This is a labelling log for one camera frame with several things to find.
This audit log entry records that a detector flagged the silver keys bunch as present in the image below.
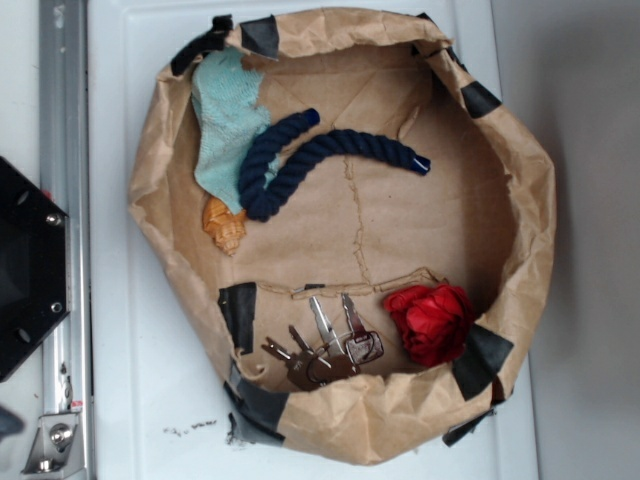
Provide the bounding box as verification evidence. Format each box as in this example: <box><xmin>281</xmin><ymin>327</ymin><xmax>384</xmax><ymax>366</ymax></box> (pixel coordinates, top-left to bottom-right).
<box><xmin>261</xmin><ymin>292</ymin><xmax>384</xmax><ymax>391</ymax></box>

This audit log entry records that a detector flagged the brown paper bag bin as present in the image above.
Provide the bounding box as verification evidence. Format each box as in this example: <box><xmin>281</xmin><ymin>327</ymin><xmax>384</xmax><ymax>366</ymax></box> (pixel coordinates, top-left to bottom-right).
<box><xmin>129</xmin><ymin>8</ymin><xmax>556</xmax><ymax>465</ymax></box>

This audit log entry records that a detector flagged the orange seashell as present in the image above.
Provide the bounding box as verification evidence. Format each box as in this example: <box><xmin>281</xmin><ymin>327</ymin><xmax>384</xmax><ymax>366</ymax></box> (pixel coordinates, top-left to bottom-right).
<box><xmin>202</xmin><ymin>196</ymin><xmax>247</xmax><ymax>256</ymax></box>

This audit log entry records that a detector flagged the red fabric rose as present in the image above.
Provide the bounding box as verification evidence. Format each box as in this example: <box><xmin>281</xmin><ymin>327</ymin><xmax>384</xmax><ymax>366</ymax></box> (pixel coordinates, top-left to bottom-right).
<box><xmin>383</xmin><ymin>284</ymin><xmax>476</xmax><ymax>368</ymax></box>

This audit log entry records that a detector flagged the light teal cloth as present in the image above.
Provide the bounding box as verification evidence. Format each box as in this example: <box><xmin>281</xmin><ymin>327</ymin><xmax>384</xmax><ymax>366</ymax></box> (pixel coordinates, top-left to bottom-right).
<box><xmin>191</xmin><ymin>48</ymin><xmax>271</xmax><ymax>214</ymax></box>

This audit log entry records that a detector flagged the navy blue rope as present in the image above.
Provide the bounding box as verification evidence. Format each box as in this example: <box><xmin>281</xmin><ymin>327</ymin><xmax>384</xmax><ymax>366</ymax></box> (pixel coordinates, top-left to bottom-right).
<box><xmin>237</xmin><ymin>107</ymin><xmax>432</xmax><ymax>223</ymax></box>

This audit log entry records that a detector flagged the aluminium rail frame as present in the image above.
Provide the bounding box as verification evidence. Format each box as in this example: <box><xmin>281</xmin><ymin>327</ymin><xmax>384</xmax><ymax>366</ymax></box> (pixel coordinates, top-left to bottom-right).
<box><xmin>39</xmin><ymin>1</ymin><xmax>95</xmax><ymax>479</ymax></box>

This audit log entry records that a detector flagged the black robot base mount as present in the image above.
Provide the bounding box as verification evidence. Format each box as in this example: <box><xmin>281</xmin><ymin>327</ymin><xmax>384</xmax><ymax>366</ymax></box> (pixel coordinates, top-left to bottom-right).
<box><xmin>0</xmin><ymin>159</ymin><xmax>68</xmax><ymax>381</ymax></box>

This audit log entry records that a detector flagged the metal corner bracket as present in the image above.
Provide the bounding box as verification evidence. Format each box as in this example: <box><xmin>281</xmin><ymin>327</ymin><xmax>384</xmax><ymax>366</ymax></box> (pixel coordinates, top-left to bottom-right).
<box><xmin>21</xmin><ymin>413</ymin><xmax>84</xmax><ymax>479</ymax></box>

